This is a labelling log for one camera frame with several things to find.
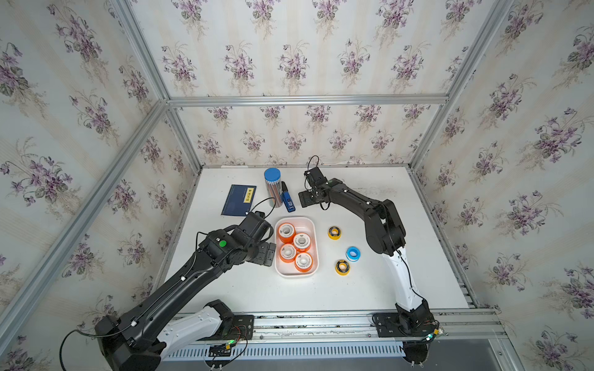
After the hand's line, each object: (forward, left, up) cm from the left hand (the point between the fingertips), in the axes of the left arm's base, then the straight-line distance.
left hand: (263, 251), depth 73 cm
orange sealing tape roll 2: (+10, -13, -12) cm, 20 cm away
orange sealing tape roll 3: (+6, -8, -15) cm, 17 cm away
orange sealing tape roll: (+14, -7, -12) cm, 19 cm away
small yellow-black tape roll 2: (0, -28, -15) cm, 32 cm away
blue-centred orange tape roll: (+6, -33, -15) cm, 37 cm away
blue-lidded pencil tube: (+30, -1, +3) cm, 30 cm away
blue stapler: (+30, -7, -11) cm, 33 cm away
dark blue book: (+32, +16, -16) cm, 39 cm away
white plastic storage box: (+17, -15, -11) cm, 25 cm away
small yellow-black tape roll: (+15, -27, -15) cm, 35 cm away
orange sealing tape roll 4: (+2, -14, -14) cm, 20 cm away
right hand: (+31, -18, -12) cm, 38 cm away
